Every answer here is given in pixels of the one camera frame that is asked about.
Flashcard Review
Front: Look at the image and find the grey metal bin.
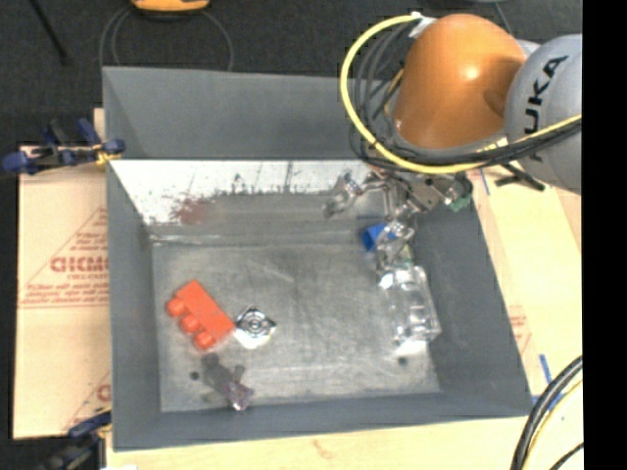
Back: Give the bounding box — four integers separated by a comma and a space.
101, 66, 534, 452

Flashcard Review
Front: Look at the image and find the clear plastic bottle, blue cap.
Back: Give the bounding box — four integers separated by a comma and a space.
362, 222, 443, 359

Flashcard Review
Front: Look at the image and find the purple grey toy figure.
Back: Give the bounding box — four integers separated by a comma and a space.
200, 352, 256, 413

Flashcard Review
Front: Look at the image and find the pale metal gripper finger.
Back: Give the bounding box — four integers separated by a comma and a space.
321, 170, 366, 220
375, 216, 418, 269

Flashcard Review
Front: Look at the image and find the orange toy brick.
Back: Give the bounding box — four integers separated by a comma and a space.
165, 278, 237, 353

